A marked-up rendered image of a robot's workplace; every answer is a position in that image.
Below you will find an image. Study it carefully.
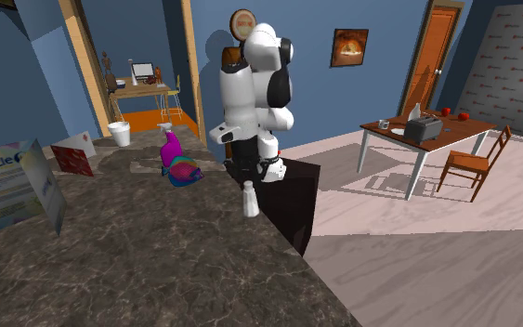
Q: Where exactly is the white shaker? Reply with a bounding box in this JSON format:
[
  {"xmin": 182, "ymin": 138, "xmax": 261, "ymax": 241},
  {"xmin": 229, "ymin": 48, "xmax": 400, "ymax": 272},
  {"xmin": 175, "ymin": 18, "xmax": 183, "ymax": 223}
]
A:
[{"xmin": 242, "ymin": 179, "xmax": 261, "ymax": 219}]

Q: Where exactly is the dark robot stand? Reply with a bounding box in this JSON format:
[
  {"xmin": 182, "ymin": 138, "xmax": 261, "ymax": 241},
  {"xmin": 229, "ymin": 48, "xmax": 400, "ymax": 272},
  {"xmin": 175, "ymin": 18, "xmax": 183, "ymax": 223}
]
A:
[{"xmin": 223, "ymin": 155, "xmax": 322, "ymax": 258}]

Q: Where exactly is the magenta spray bottle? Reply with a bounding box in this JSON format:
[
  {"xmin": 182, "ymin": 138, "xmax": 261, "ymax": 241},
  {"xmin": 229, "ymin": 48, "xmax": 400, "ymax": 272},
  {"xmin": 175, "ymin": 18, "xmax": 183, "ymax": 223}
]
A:
[{"xmin": 156, "ymin": 122, "xmax": 204, "ymax": 189}]

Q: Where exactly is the yellow metal stool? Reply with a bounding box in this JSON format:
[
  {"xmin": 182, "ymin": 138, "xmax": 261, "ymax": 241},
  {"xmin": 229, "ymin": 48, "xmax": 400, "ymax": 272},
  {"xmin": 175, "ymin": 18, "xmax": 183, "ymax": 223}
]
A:
[{"xmin": 159, "ymin": 73, "xmax": 185, "ymax": 124}]

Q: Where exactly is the wooden desk with things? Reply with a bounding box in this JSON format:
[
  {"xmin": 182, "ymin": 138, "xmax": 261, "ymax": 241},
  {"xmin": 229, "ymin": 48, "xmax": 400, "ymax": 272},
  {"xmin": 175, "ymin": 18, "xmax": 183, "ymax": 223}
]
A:
[{"xmin": 100, "ymin": 50, "xmax": 174, "ymax": 124}]

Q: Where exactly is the white paper cup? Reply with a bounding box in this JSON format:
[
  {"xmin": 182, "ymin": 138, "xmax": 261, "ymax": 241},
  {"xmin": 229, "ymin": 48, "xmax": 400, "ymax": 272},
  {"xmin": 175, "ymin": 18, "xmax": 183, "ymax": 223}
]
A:
[{"xmin": 107, "ymin": 120, "xmax": 132, "ymax": 149}]

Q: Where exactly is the red and white card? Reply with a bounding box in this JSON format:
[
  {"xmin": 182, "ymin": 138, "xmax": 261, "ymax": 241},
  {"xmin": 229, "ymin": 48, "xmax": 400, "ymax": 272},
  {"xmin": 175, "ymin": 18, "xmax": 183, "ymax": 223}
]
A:
[{"xmin": 49, "ymin": 130, "xmax": 98, "ymax": 178}]

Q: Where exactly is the orange wooden door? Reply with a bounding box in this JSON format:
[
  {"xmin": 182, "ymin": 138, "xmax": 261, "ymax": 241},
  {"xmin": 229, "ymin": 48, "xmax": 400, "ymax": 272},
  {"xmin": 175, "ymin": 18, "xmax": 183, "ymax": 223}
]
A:
[{"xmin": 397, "ymin": 0, "xmax": 466, "ymax": 117}]

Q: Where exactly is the brown dining table with things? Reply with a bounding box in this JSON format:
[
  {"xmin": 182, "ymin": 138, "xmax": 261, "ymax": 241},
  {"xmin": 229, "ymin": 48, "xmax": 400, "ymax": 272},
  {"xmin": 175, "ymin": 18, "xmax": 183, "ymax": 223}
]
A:
[{"xmin": 356, "ymin": 101, "xmax": 499, "ymax": 202}]

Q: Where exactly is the brown wooden chair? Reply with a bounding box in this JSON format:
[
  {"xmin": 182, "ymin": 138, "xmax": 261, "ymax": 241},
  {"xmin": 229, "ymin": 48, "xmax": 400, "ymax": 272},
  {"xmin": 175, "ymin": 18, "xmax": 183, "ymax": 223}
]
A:
[{"xmin": 436, "ymin": 124, "xmax": 513, "ymax": 203}]

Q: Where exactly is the pale printed box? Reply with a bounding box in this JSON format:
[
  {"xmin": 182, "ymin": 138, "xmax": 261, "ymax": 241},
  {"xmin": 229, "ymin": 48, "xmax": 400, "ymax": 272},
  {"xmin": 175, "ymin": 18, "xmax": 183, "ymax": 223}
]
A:
[{"xmin": 0, "ymin": 138, "xmax": 68, "ymax": 238}]

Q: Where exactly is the round orange wall sign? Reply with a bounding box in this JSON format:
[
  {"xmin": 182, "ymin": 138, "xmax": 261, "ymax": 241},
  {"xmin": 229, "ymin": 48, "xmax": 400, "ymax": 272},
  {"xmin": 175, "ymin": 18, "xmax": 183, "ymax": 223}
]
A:
[{"xmin": 229, "ymin": 8, "xmax": 258, "ymax": 44}]

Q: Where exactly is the orange framed wall picture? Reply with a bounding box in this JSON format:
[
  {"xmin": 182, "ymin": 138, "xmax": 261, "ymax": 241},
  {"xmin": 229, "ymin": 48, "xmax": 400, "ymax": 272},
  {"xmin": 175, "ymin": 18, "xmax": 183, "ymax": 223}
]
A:
[{"xmin": 329, "ymin": 28, "xmax": 371, "ymax": 69}]

